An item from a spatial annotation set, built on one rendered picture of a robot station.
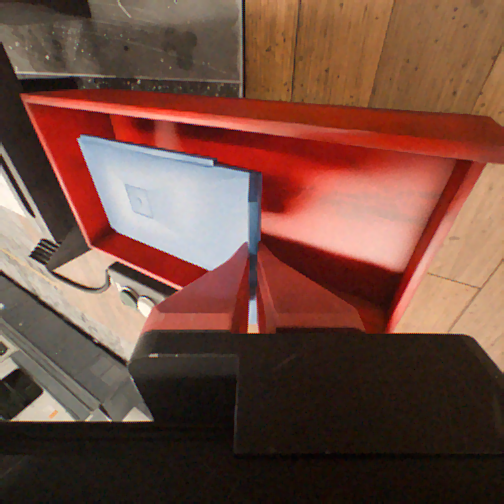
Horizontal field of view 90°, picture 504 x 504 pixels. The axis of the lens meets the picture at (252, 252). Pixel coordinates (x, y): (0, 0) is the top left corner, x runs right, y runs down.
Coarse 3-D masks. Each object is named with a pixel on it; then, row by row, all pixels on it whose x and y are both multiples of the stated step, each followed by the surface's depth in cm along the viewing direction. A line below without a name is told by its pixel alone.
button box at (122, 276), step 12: (120, 264) 32; (60, 276) 53; (108, 276) 38; (120, 276) 30; (132, 276) 30; (144, 276) 30; (84, 288) 48; (120, 288) 32; (132, 288) 30; (144, 288) 29; (156, 288) 28; (168, 288) 28; (156, 300) 29
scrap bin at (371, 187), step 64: (64, 128) 18; (128, 128) 20; (192, 128) 17; (256, 128) 9; (320, 128) 8; (384, 128) 8; (448, 128) 8; (64, 192) 20; (320, 192) 15; (384, 192) 13; (448, 192) 11; (128, 256) 21; (320, 256) 18; (384, 256) 15; (384, 320) 16
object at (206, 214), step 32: (96, 160) 17; (128, 160) 15; (160, 160) 14; (160, 192) 15; (192, 192) 14; (224, 192) 13; (256, 192) 10; (128, 224) 19; (160, 224) 17; (192, 224) 16; (224, 224) 14; (256, 224) 10; (192, 256) 17; (224, 256) 16; (256, 256) 11; (256, 320) 13
